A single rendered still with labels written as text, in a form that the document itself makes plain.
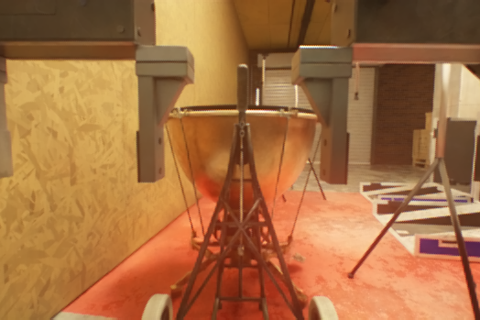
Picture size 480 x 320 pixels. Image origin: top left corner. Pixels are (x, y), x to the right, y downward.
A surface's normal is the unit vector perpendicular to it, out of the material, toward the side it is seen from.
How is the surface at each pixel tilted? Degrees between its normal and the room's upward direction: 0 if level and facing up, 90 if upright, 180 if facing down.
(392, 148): 90
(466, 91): 90
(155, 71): 90
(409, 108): 90
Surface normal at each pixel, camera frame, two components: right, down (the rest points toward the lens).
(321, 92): 0.00, 0.08
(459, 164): -0.22, 0.08
